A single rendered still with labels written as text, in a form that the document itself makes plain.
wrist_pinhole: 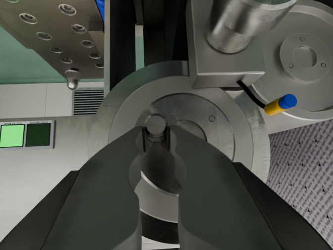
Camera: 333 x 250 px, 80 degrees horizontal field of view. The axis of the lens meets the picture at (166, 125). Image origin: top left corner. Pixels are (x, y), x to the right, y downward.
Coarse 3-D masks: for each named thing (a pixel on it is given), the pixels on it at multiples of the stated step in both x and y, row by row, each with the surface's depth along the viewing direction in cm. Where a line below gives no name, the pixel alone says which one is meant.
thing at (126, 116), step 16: (160, 80) 17; (176, 80) 17; (144, 96) 16; (160, 96) 16; (208, 96) 16; (224, 96) 16; (128, 112) 16; (224, 112) 16; (240, 112) 16; (112, 128) 16; (128, 128) 16; (240, 128) 16; (240, 144) 16; (240, 160) 16; (144, 192) 15; (160, 192) 15; (144, 208) 15; (160, 208) 15; (176, 208) 15
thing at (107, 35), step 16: (112, 0) 20; (112, 16) 20; (128, 16) 33; (112, 32) 20; (128, 32) 32; (112, 48) 19; (128, 48) 32; (112, 64) 19; (128, 64) 31; (112, 80) 19
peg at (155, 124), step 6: (156, 114) 12; (150, 120) 12; (156, 120) 12; (162, 120) 12; (144, 126) 12; (150, 126) 11; (156, 126) 11; (162, 126) 11; (150, 132) 11; (156, 132) 11; (162, 132) 11; (150, 138) 13; (156, 138) 12; (162, 138) 13
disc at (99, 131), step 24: (144, 72) 17; (168, 72) 17; (120, 96) 17; (240, 96) 17; (96, 120) 16; (96, 144) 16; (264, 144) 16; (264, 168) 16; (144, 216) 15; (168, 240) 15
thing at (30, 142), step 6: (30, 126) 48; (36, 126) 48; (42, 126) 48; (48, 126) 48; (30, 132) 48; (36, 132) 48; (42, 132) 48; (48, 132) 48; (30, 138) 47; (36, 138) 47; (42, 138) 47; (48, 138) 47; (30, 144) 47; (36, 144) 47; (42, 144) 47; (48, 144) 47
